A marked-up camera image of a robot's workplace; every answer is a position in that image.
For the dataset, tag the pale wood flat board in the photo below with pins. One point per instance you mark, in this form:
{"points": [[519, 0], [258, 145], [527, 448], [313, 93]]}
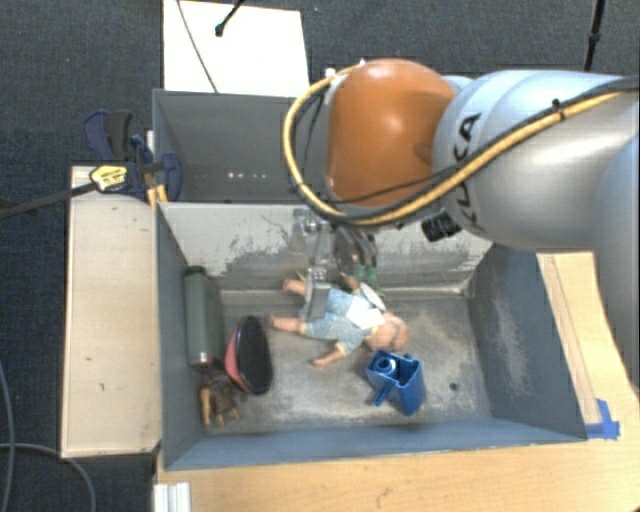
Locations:
{"points": [[112, 325]]}

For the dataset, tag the grey metal bin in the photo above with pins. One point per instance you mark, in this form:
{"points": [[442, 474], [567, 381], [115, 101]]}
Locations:
{"points": [[320, 400]]}

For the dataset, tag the red and black bowl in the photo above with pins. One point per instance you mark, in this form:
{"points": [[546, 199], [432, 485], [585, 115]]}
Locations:
{"points": [[252, 357]]}

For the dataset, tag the black cylinder on white bracket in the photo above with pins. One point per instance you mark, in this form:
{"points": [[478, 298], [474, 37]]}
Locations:
{"points": [[441, 225]]}

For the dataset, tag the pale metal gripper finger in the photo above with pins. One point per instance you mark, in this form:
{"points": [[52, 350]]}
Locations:
{"points": [[317, 299]]}

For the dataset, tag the brown toy animal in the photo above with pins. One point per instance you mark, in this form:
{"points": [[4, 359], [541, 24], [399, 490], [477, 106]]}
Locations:
{"points": [[217, 397]]}

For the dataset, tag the dark green flat block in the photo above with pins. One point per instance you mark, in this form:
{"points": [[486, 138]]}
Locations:
{"points": [[201, 320]]}

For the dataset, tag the blue plastic cup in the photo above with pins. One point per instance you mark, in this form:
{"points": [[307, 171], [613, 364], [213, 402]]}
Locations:
{"points": [[402, 382]]}

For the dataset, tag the doll in blue clothes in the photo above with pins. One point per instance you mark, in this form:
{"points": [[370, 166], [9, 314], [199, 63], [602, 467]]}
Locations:
{"points": [[345, 325]]}

